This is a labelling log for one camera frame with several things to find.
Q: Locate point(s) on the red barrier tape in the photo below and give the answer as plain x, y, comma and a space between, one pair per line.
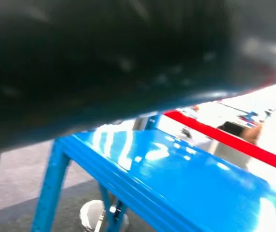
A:
237, 144

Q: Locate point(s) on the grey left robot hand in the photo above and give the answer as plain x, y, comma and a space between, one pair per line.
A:
79, 57

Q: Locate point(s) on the blue metal shelf rack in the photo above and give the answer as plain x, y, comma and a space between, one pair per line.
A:
167, 179

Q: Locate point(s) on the white round floor object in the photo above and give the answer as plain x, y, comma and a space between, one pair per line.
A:
91, 213

